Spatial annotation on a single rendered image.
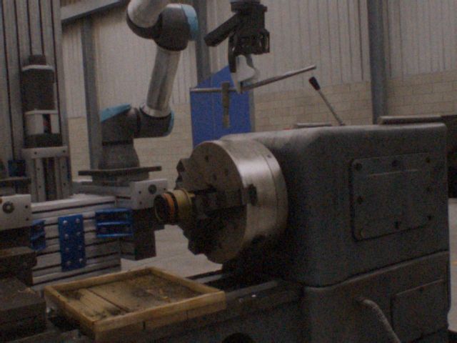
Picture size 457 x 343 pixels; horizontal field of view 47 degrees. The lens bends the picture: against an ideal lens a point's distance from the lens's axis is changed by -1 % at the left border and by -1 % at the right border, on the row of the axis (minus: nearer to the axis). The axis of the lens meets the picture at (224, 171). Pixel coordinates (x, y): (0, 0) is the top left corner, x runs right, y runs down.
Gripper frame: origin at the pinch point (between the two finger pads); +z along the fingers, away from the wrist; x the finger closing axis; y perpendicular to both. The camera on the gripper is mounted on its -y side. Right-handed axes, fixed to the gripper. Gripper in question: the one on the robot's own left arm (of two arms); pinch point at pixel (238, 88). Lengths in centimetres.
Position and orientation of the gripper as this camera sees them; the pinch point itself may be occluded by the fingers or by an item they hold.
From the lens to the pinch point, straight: 133.4
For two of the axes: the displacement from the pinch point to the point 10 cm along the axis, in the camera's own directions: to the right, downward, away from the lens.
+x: 4.4, -1.2, 8.9
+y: 9.0, 0.5, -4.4
